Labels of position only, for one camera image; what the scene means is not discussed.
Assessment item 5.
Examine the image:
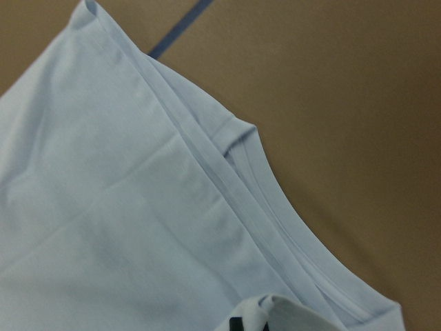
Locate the light blue t-shirt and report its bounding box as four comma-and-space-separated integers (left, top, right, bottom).
1, 1, 404, 330

